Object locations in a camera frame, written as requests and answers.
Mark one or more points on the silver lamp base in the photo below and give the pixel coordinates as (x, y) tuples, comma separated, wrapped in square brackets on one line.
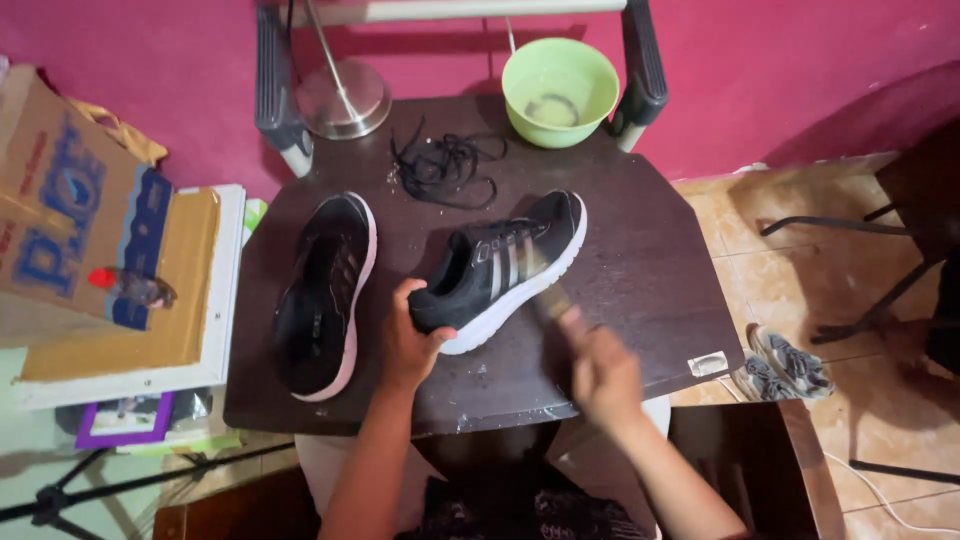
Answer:
[(342, 96)]

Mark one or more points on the white framed board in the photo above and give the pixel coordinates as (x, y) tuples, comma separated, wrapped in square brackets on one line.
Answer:
[(135, 300)]

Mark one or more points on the cleaning brush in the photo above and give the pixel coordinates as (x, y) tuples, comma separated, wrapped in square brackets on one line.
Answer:
[(550, 300)]

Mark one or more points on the black striped sneaker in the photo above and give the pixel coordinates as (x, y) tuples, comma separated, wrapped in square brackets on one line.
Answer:
[(501, 264)]

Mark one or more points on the red capped small bottle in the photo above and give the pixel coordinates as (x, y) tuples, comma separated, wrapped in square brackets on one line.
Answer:
[(132, 286)]

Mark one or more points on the cardboard box with blue print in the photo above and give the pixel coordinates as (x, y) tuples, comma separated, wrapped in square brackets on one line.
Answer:
[(67, 217)]

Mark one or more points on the white sticker label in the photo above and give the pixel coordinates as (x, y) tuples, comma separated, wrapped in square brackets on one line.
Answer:
[(707, 364)]

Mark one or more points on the person's patterned dark clothing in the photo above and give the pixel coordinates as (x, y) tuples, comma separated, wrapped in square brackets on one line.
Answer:
[(517, 510)]

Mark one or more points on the black tripod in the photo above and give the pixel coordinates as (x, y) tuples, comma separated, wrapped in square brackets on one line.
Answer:
[(90, 487)]

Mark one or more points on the purple picture frame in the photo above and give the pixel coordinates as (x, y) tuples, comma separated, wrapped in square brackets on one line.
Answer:
[(124, 420)]

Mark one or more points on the black shoelaces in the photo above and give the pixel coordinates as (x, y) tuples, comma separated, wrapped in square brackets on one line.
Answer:
[(444, 166)]

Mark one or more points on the person's right hand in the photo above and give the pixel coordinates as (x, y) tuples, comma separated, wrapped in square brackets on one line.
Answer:
[(604, 373)]

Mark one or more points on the grey sneaker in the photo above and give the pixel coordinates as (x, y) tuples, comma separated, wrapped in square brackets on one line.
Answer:
[(759, 381), (793, 361)]

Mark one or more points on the black metal chair frame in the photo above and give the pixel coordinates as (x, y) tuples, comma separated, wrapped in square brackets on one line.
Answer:
[(885, 285)]

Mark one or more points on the black sneaker without laces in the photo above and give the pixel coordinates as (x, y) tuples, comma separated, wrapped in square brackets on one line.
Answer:
[(324, 292)]

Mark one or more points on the walker frame with grey grips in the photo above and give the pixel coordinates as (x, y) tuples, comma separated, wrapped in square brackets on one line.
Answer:
[(279, 90)]

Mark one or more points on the green plastic bowl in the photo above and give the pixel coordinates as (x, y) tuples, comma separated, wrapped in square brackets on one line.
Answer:
[(559, 91)]

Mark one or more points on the person's left hand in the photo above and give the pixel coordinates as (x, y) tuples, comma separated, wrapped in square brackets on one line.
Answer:
[(406, 346)]

